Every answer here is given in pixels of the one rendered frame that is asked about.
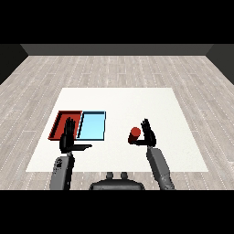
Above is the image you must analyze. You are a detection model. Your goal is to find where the red shallow open box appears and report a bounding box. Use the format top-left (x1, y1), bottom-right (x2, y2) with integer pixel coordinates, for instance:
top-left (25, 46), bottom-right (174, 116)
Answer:
top-left (48, 110), bottom-right (83, 142)

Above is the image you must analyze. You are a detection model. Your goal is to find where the dark grey robot body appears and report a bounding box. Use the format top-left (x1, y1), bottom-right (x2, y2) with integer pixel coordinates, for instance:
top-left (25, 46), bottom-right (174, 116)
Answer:
top-left (89, 172), bottom-right (146, 191)

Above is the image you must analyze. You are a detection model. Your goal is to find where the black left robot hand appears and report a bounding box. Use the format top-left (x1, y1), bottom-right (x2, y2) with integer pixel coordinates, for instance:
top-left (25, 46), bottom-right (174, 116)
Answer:
top-left (58, 116), bottom-right (93, 154)

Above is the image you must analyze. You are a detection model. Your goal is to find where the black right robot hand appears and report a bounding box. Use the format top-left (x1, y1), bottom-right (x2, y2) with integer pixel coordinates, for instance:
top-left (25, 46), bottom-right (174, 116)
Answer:
top-left (133, 118), bottom-right (157, 147)

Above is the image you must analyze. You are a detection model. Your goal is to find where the red can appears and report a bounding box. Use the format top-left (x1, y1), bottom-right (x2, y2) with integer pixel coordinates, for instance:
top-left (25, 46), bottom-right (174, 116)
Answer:
top-left (127, 126), bottom-right (143, 145)

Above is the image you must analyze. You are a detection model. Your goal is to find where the light blue shallow open box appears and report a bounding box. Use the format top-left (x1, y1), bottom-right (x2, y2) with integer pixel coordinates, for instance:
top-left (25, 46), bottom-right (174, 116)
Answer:
top-left (75, 111), bottom-right (107, 142)

